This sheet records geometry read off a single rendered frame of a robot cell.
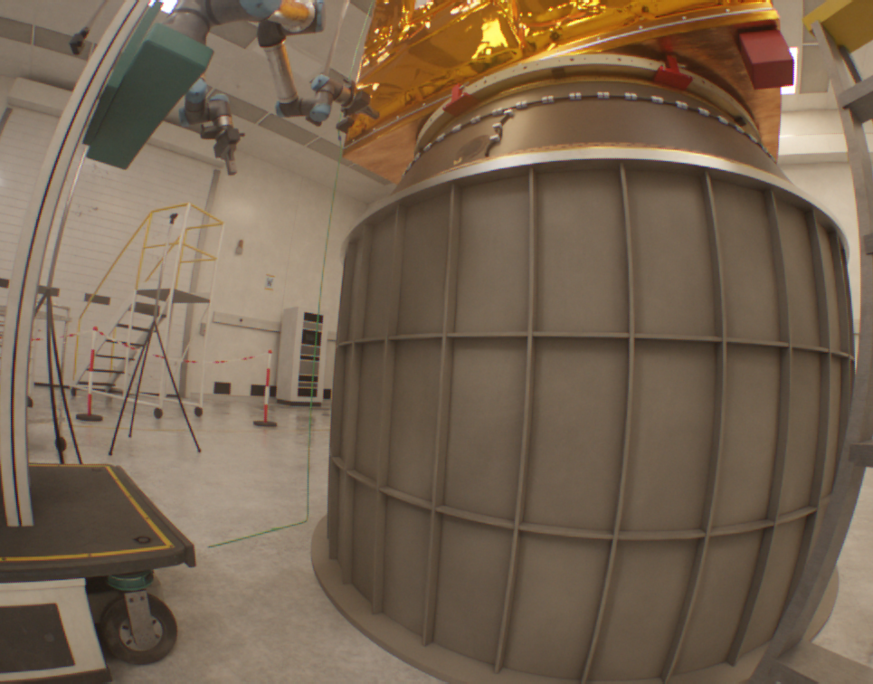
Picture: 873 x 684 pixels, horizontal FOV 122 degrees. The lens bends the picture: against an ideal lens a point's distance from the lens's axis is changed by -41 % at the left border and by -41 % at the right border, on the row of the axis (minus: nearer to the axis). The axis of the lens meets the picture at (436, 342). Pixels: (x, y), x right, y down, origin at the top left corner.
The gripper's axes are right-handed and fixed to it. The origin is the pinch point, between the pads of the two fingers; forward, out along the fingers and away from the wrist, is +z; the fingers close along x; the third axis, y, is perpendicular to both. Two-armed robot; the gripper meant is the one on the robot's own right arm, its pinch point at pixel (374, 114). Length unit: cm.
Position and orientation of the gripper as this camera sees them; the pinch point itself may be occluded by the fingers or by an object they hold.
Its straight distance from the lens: 184.3
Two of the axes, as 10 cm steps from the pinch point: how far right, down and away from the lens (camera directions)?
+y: -0.6, 9.9, -1.0
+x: 7.7, -0.2, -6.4
